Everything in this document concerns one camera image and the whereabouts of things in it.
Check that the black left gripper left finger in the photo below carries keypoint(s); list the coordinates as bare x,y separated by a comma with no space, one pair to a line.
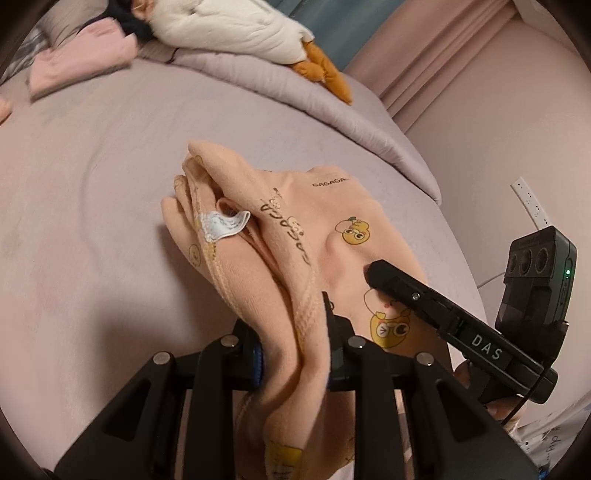
173,418

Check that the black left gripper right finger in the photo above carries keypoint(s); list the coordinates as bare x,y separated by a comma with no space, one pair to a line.
412,415

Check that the peach cartoon print garment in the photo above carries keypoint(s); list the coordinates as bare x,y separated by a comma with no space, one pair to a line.
283,250

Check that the person right hand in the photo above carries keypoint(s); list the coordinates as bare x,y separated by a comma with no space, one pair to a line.
499,409

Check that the lilac bed sheet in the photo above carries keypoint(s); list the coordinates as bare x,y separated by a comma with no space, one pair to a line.
91,283

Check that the pink beige curtain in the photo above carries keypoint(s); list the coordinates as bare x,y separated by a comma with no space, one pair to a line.
422,47

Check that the peach pink folded garment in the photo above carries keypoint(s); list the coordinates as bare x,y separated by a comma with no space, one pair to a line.
5,110

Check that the teal curtain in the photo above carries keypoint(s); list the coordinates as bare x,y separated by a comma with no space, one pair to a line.
341,27

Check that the white goose plush toy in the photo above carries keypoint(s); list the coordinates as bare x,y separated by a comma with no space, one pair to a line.
246,28

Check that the dark navy garment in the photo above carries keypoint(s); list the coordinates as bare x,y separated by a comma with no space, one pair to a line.
120,11

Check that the grey lilac pillow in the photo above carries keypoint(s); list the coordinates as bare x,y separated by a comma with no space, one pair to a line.
66,18

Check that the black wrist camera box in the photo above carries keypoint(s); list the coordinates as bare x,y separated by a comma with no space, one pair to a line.
538,281

